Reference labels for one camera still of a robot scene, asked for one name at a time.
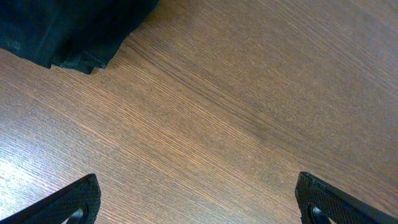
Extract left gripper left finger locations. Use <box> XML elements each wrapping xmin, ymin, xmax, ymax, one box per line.
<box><xmin>1</xmin><ymin>174</ymin><xmax>101</xmax><ymax>224</ymax></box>

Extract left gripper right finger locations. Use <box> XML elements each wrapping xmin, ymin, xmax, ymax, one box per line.
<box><xmin>295</xmin><ymin>172</ymin><xmax>397</xmax><ymax>224</ymax></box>

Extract black pants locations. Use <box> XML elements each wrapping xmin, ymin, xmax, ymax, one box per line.
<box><xmin>1</xmin><ymin>0</ymin><xmax>158</xmax><ymax>74</ymax></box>

